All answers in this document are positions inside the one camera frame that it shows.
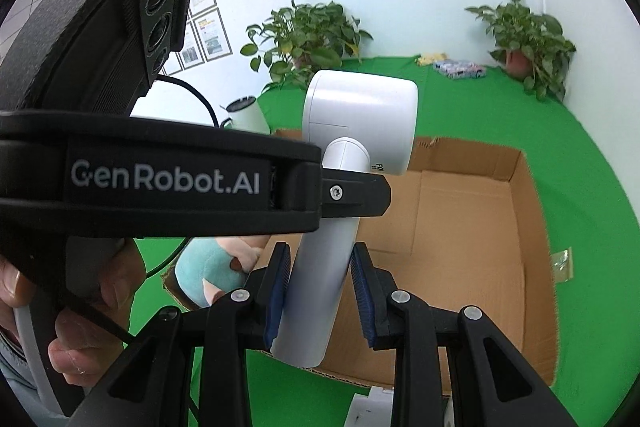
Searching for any white and green carton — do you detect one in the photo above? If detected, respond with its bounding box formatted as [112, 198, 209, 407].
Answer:
[345, 386, 451, 427]

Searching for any person's left hand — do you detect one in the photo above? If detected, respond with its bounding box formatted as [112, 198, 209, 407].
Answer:
[0, 239, 147, 390]

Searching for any green tablecloth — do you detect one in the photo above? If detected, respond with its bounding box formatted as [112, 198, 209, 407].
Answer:
[125, 54, 640, 427]

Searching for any brown cardboard box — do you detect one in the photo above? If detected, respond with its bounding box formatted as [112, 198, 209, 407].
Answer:
[161, 129, 558, 390]

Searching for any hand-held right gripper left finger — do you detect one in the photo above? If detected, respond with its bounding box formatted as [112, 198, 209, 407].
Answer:
[70, 243, 292, 427]

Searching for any group of framed wall documents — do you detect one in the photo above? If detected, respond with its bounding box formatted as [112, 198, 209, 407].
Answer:
[160, 0, 233, 75]

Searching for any large potted green plant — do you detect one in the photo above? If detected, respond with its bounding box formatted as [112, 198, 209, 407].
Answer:
[241, 0, 373, 95]

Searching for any white hair dryer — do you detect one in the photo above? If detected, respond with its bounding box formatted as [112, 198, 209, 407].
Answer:
[272, 69, 418, 369]

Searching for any blue white snack packet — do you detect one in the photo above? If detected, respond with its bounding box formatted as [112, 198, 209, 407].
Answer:
[432, 59, 487, 80]

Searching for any small clear plastic wrapper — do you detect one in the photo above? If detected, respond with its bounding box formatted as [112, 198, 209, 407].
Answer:
[552, 248, 573, 280]

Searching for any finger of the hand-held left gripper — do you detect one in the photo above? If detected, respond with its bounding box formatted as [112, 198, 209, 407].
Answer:
[320, 174, 392, 218]

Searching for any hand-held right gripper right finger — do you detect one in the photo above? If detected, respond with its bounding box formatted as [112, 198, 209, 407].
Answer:
[350, 243, 578, 427]

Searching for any black cable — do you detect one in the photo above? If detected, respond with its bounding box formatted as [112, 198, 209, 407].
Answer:
[60, 75, 221, 340]

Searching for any white enamel mug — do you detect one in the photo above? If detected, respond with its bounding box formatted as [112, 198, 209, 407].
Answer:
[225, 95, 271, 135]

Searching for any pink pig plush toy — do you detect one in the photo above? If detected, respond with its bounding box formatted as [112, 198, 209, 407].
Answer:
[175, 234, 263, 310]

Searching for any small potted green plant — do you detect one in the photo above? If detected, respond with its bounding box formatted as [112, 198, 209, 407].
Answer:
[465, 0, 577, 102]

